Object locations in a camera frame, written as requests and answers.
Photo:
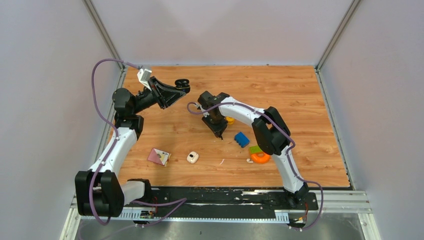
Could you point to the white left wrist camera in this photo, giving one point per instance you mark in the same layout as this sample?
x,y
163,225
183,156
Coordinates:
x,y
144,75

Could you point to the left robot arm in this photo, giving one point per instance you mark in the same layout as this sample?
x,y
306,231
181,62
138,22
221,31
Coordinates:
x,y
98,191

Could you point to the aluminium frame rail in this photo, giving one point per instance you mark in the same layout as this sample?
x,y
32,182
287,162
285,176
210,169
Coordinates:
x,y
330,200

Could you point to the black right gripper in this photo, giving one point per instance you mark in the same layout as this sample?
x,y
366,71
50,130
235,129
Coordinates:
x,y
218,129

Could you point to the pink patterned card box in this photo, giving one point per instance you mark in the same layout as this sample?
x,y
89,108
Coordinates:
x,y
159,157

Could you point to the white earbud charging case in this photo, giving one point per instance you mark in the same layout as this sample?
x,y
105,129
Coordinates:
x,y
192,157

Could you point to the glossy black earbud charging case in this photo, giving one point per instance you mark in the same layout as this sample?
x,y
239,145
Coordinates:
x,y
183,85

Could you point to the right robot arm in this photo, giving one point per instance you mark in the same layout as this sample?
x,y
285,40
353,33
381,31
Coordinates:
x,y
272,136

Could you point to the yellow toy sign block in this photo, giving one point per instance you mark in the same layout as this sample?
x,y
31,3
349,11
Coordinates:
x,y
230,120

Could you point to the blue toy building block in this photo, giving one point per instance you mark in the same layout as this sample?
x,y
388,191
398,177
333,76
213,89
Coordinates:
x,y
241,139

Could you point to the green toy building plate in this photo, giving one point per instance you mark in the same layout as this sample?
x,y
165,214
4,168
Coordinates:
x,y
255,150

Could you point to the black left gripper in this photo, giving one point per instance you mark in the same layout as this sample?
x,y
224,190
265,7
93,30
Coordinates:
x,y
165,95

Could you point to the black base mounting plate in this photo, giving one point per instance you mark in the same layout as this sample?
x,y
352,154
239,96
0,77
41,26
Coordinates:
x,y
179,209

